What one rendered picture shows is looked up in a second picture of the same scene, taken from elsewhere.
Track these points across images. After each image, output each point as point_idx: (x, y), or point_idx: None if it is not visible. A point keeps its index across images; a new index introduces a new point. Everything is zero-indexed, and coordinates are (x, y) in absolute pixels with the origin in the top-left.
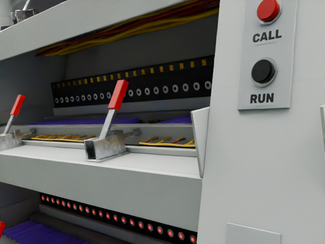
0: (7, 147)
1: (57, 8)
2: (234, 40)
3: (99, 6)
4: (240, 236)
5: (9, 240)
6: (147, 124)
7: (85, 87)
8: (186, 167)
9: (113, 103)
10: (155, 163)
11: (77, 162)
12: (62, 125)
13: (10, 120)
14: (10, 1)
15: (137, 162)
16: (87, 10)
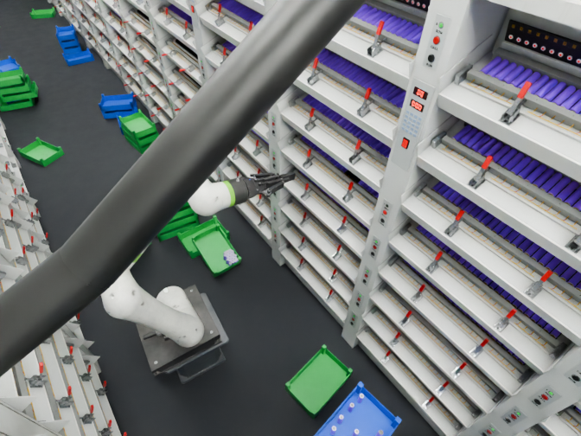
0: (308, 167)
1: (328, 150)
2: (379, 210)
3: (345, 164)
4: (375, 238)
5: (306, 180)
6: (358, 186)
7: None
8: (367, 217)
9: (349, 189)
10: (360, 211)
11: (340, 200)
12: (327, 163)
13: (308, 158)
14: (290, 86)
15: (356, 208)
16: (341, 161)
